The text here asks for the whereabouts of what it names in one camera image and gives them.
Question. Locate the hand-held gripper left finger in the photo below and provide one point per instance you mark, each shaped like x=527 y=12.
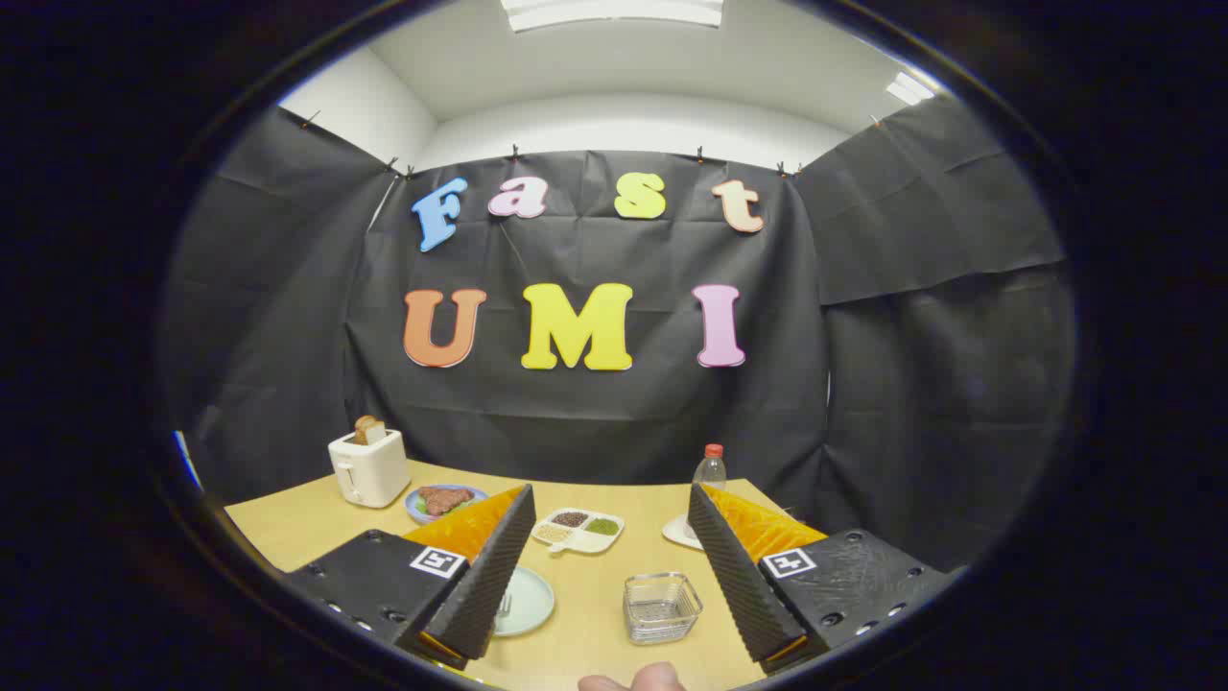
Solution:
x=484 y=585

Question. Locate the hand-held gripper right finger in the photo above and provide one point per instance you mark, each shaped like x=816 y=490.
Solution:
x=739 y=585

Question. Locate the light green plate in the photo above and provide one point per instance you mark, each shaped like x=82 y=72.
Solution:
x=530 y=605

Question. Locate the white square coaster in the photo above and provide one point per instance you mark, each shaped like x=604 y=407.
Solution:
x=679 y=533

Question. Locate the pale yellow beans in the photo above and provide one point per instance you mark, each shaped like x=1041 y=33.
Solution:
x=553 y=533

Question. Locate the blue plate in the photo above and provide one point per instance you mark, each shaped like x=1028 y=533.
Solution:
x=475 y=496

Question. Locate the brown steak piece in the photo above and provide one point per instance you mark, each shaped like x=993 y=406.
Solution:
x=443 y=499

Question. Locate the dark brown beans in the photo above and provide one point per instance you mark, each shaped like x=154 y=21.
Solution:
x=571 y=519

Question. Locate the white divided dish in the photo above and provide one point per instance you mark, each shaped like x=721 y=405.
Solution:
x=590 y=544

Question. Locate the clear plastic water bottle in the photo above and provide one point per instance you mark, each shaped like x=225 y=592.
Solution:
x=710 y=470

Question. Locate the green beans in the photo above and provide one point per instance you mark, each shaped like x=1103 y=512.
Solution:
x=602 y=526

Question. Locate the white toaster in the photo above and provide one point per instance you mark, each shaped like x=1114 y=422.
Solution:
x=369 y=470

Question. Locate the black backdrop cloth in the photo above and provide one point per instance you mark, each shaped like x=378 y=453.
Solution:
x=576 y=422

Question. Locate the toasted bread slice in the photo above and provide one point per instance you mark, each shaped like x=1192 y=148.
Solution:
x=368 y=430

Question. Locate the small ceiling light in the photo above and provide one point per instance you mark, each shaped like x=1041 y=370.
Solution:
x=909 y=88

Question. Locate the long ceiling light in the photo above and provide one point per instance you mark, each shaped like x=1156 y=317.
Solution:
x=614 y=11

